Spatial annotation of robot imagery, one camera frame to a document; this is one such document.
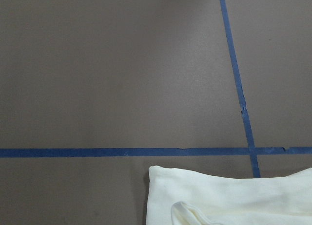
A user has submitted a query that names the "cream long-sleeve cat shirt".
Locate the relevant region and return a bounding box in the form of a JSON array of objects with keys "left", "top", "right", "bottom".
[{"left": 146, "top": 166, "right": 312, "bottom": 225}]

